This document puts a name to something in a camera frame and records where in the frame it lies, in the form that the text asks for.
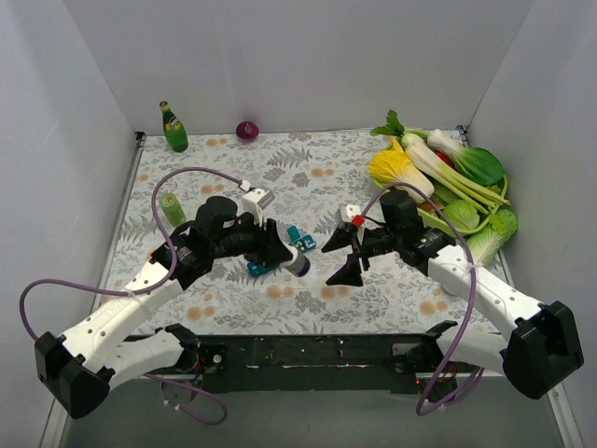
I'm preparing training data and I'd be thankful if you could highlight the green can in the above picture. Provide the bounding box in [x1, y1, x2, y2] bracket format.
[159, 192, 187, 227]

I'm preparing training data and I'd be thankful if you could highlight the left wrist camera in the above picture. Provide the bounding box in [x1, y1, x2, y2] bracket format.
[242, 188, 274, 227]

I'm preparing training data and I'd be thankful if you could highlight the white pill bottle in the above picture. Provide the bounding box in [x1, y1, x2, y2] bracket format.
[282, 246, 311, 277]

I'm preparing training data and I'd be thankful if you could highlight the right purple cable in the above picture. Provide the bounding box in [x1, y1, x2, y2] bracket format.
[356, 181, 486, 416]

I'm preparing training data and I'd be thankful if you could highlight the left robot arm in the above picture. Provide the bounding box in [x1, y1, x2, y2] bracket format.
[35, 189, 310, 419]

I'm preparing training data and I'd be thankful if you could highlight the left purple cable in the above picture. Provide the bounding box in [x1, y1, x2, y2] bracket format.
[18, 167, 229, 426]

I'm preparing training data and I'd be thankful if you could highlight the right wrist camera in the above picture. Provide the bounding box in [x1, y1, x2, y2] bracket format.
[336, 204, 365, 229]

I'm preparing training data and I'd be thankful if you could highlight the green basket tray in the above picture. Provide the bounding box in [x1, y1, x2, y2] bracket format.
[372, 179, 463, 239]

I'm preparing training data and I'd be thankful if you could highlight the teal pill organizer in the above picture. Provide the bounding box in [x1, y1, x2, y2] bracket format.
[246, 226, 316, 278]

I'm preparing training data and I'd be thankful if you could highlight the purple onion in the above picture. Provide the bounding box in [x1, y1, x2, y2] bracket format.
[235, 120, 259, 142]

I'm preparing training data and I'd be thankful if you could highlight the yellow napa cabbage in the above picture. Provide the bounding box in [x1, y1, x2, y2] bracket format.
[368, 138, 435, 197]

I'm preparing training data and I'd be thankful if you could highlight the green glass bottle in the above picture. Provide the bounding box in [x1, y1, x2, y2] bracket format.
[160, 101, 188, 153]

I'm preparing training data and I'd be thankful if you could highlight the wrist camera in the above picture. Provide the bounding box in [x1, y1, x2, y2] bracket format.
[336, 204, 365, 229]
[242, 188, 274, 227]

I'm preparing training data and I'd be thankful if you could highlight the purple cable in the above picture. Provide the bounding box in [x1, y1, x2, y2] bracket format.
[356, 181, 486, 416]
[18, 167, 229, 426]

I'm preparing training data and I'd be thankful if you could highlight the red pepper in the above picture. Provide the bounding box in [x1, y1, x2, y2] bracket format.
[433, 149, 455, 169]

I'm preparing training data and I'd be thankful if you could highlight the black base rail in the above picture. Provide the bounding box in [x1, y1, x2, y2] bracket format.
[145, 322, 478, 394]

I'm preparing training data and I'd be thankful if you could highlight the bok choy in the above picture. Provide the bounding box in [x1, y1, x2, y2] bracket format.
[426, 129, 505, 187]

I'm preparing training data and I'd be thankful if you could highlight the parsley leaf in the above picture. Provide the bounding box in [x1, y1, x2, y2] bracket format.
[370, 109, 405, 137]

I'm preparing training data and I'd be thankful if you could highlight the floral table mat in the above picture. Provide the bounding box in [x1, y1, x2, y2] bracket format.
[90, 131, 522, 336]

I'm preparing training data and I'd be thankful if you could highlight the green lettuce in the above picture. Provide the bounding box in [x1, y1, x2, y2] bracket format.
[431, 184, 518, 235]

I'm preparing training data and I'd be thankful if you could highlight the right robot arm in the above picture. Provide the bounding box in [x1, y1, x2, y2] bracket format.
[322, 189, 584, 399]

